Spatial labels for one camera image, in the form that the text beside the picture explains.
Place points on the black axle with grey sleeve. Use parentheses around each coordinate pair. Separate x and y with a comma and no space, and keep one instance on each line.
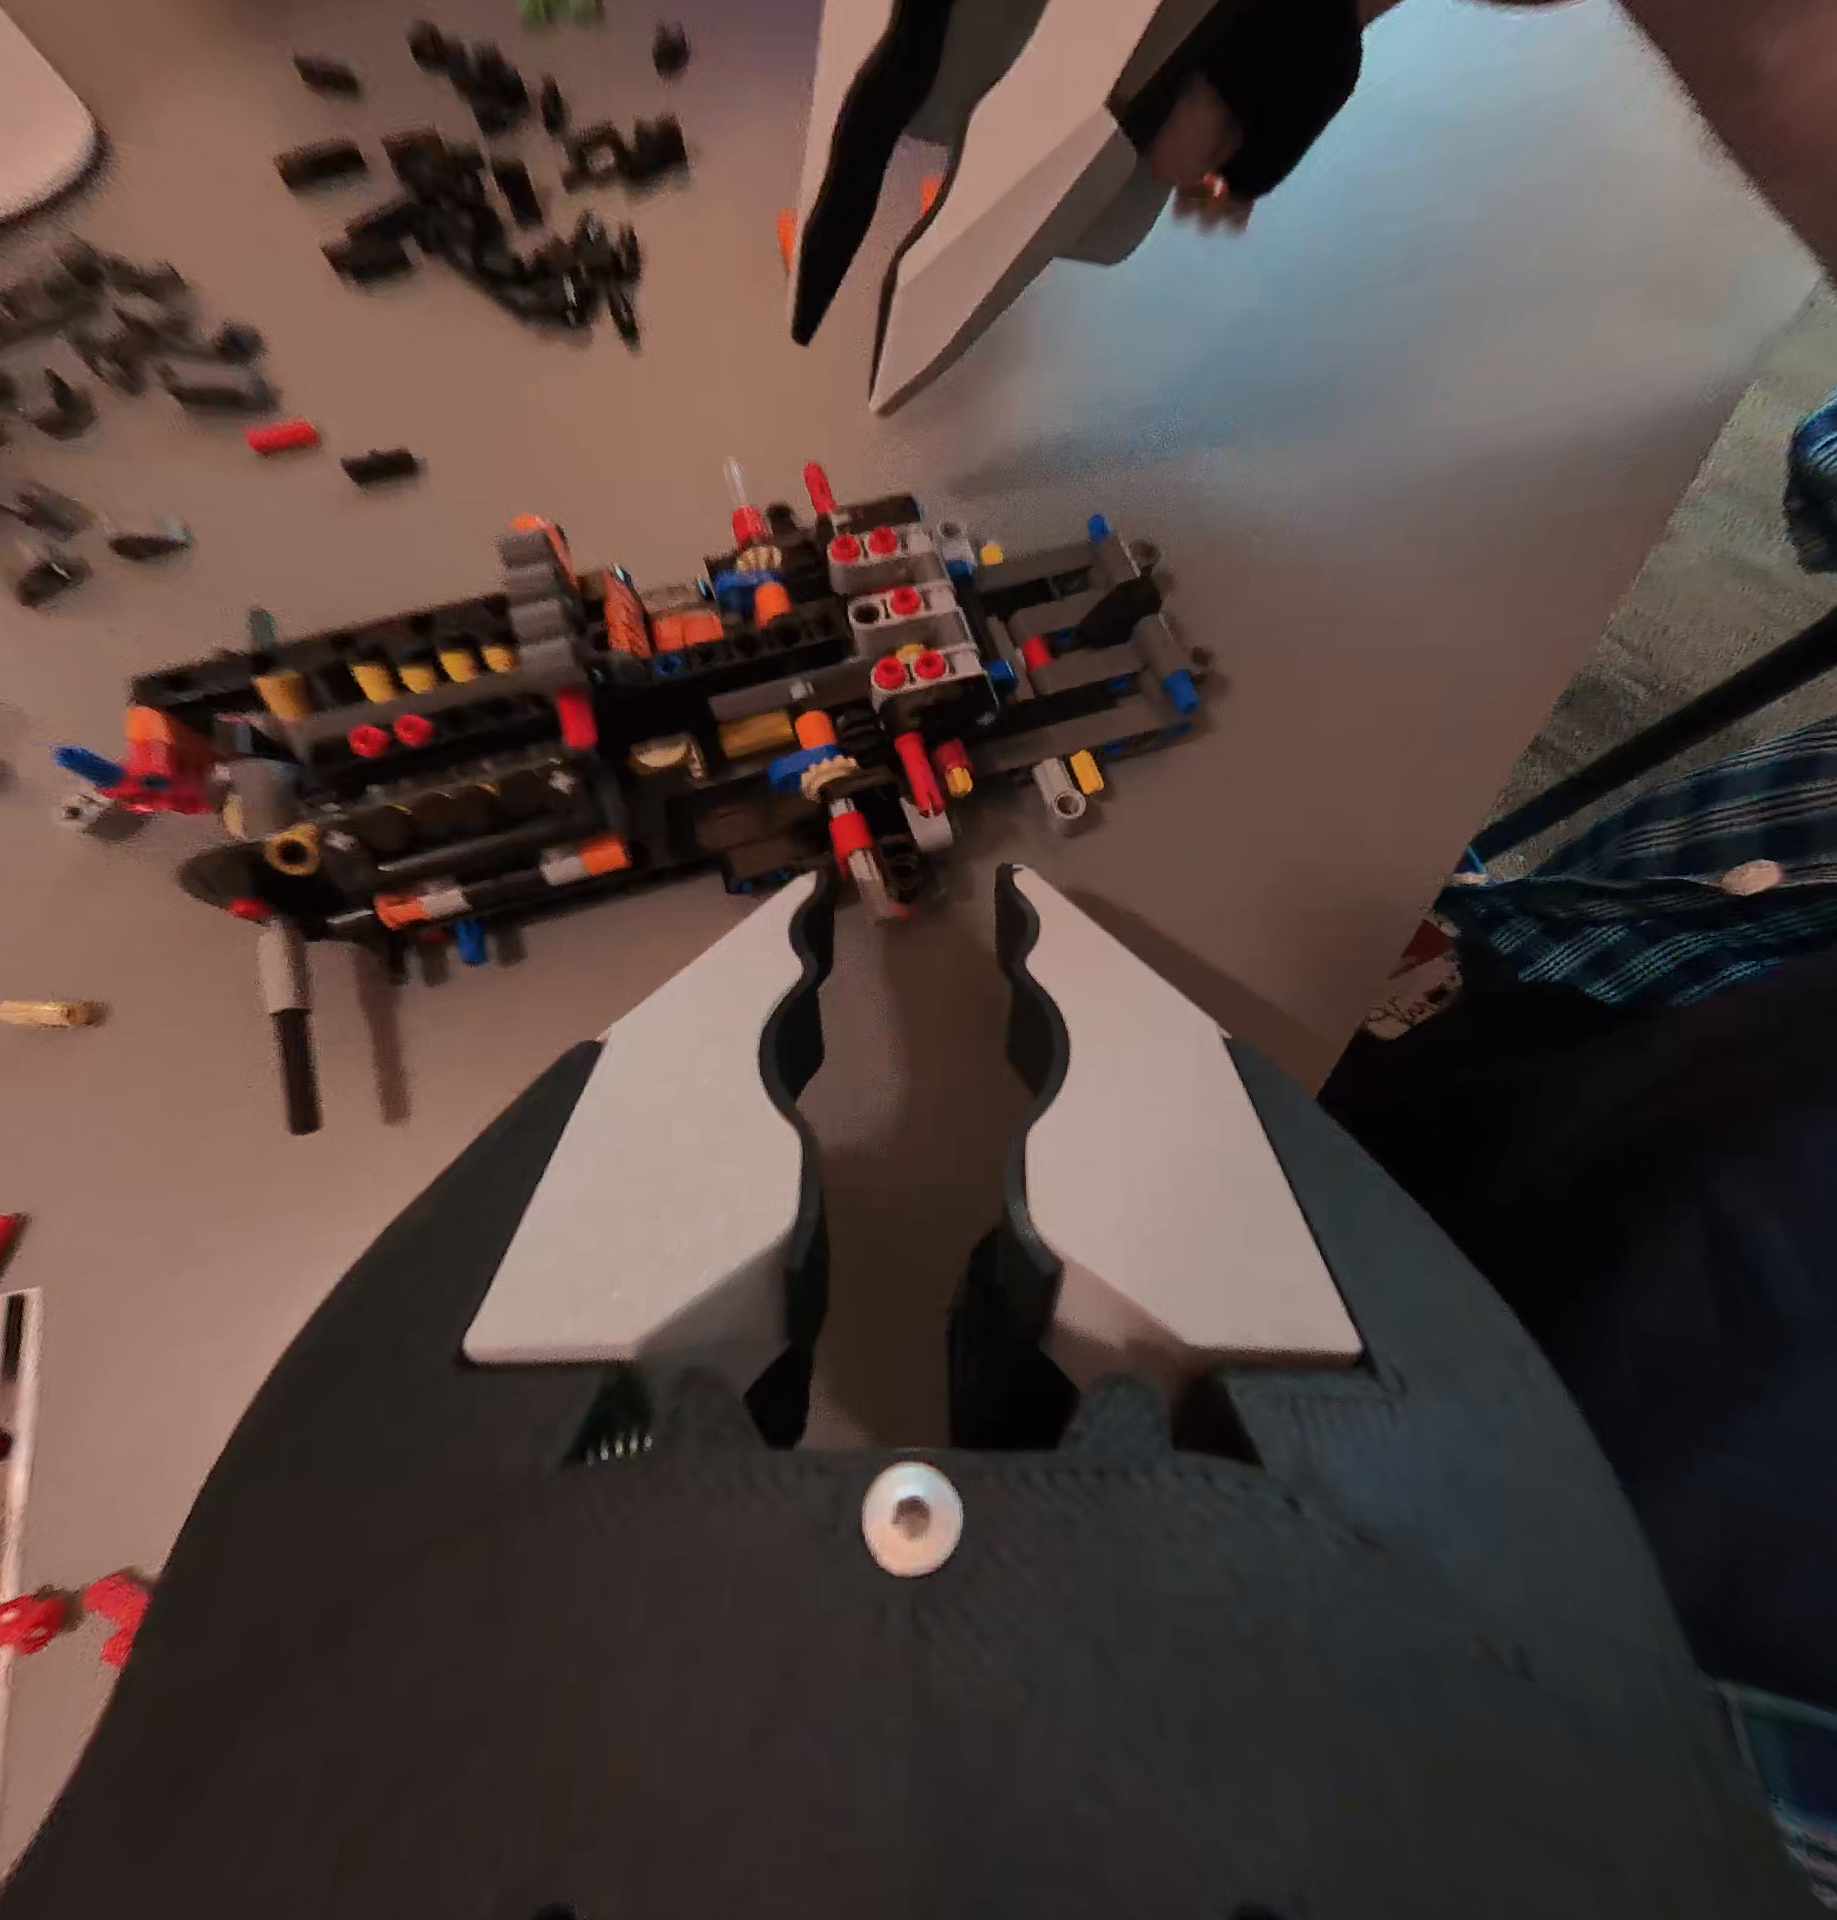
(289,975)

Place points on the lego car chassis model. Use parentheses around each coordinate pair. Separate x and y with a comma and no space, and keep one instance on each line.
(453,720)

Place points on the dark navy garment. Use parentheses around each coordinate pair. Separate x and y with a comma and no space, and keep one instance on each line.
(1639,1275)

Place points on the tan lego pin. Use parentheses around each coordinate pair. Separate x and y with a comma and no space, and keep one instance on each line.
(49,1012)

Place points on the single red lego pin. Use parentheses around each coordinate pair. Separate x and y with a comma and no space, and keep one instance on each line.
(282,437)

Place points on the pile of black lego pieces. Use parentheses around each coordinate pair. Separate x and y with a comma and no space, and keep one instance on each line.
(484,195)

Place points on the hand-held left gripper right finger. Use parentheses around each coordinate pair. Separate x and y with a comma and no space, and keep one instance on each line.
(1189,1201)

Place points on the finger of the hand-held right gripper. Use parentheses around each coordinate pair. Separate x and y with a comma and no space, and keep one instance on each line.
(1024,225)
(829,150)

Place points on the person's right hand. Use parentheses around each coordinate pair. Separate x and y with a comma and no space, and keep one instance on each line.
(1198,150)

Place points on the black metal bar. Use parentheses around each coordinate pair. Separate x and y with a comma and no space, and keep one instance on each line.
(1683,720)

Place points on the scattered grey lego pieces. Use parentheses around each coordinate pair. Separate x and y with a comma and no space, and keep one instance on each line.
(93,346)

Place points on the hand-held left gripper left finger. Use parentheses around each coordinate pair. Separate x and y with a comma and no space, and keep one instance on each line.
(649,1201)

